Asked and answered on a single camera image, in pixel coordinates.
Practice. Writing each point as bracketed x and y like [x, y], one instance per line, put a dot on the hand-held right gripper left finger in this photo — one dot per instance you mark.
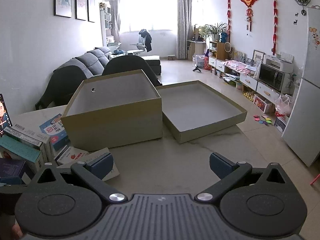
[100, 163]

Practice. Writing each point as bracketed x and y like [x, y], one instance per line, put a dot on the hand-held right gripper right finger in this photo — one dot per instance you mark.
[220, 166]

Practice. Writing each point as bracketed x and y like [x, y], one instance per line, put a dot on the white box red fruit print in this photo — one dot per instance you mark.
[72, 155]

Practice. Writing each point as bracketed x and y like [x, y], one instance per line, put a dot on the beige cardboard box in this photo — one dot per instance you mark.
[112, 127]

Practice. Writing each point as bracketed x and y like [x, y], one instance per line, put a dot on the blue cartoon baby box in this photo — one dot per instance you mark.
[53, 132]

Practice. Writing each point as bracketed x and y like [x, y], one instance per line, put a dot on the beige cardboard box lid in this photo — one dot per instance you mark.
[200, 105]

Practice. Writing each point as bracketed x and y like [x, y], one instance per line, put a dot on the white blue striped medicine box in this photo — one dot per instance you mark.
[27, 135]

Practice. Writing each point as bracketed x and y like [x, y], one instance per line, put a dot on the teal white medicine box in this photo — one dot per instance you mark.
[17, 150]

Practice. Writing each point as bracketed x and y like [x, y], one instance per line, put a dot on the dark purple box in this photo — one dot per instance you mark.
[12, 168]

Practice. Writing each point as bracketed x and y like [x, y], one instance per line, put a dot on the colourful paper toys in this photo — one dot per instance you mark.
[262, 120]

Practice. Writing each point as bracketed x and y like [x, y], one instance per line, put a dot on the red gift box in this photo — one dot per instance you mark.
[261, 103]

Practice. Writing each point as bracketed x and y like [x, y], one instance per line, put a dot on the pile of yellow fruit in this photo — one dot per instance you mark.
[248, 96]

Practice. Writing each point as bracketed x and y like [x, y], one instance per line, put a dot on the dark dining chair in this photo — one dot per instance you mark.
[60, 85]
[127, 63]

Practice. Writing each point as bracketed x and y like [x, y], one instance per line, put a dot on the clear plastic bag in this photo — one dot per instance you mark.
[283, 105]

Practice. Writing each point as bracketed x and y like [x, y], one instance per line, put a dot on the white drawer cabinet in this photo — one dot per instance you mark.
[247, 80]

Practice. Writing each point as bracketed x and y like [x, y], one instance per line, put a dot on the white refrigerator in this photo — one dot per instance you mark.
[305, 117]

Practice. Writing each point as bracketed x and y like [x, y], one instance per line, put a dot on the small black tripod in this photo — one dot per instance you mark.
[197, 68]

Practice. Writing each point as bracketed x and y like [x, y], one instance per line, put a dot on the pink floral cloth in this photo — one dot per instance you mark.
[237, 66]

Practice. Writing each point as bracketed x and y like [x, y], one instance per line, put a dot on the black microwave oven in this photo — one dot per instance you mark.
[270, 76]

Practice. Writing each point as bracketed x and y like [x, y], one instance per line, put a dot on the grey sofa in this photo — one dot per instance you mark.
[95, 60]

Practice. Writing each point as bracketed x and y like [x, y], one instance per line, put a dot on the blue stuffed toy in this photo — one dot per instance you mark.
[119, 52]

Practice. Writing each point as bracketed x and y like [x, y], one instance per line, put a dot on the wooden cube shelf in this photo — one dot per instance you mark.
[221, 50]

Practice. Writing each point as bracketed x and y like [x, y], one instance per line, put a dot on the white printer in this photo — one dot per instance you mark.
[280, 65]

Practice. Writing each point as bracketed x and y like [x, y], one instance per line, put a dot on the light wooden computer desk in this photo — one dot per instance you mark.
[192, 50]

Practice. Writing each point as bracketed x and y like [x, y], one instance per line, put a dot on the small wooden stool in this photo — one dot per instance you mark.
[171, 56]

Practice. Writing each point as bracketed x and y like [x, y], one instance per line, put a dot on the white office chair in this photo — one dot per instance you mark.
[140, 47]

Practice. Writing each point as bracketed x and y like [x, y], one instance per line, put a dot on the blue toy figure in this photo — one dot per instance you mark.
[224, 37]

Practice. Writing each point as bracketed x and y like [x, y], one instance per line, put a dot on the dark jacket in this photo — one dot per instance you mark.
[148, 40]

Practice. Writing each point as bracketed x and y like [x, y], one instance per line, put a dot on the white bookshelf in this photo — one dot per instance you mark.
[103, 30]

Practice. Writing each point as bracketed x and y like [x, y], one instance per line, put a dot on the potted green plant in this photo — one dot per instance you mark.
[213, 30]

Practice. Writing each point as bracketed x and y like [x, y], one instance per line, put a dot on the grey curtain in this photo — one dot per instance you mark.
[183, 25]
[115, 17]

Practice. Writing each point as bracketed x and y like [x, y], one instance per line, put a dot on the narrow framed picture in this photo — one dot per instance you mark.
[91, 7]

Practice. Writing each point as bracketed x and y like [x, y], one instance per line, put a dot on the framed pink tree picture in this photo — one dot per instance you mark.
[80, 2]

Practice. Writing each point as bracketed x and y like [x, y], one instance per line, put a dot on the leaning photo frame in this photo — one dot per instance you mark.
[257, 57]

